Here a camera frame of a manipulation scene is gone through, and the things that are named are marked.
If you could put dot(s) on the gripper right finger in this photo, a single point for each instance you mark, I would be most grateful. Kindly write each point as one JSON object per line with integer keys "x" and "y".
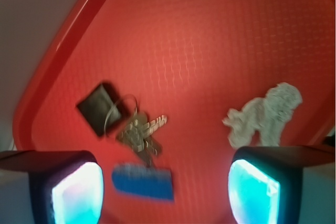
{"x": 291, "y": 184}

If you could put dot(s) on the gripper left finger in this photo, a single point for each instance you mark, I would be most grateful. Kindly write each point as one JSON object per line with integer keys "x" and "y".
{"x": 50, "y": 187}

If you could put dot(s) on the silver keys with black fob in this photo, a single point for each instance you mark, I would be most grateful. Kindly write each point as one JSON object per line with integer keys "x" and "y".
{"x": 104, "y": 111}

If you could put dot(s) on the crumpled white paper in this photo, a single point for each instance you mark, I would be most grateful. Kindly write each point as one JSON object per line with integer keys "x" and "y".
{"x": 268, "y": 116}

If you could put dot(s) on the blue sponge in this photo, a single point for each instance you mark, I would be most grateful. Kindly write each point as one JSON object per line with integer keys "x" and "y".
{"x": 141, "y": 181}

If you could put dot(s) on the red plastic tray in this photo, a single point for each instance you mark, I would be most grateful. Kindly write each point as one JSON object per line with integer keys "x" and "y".
{"x": 191, "y": 60}

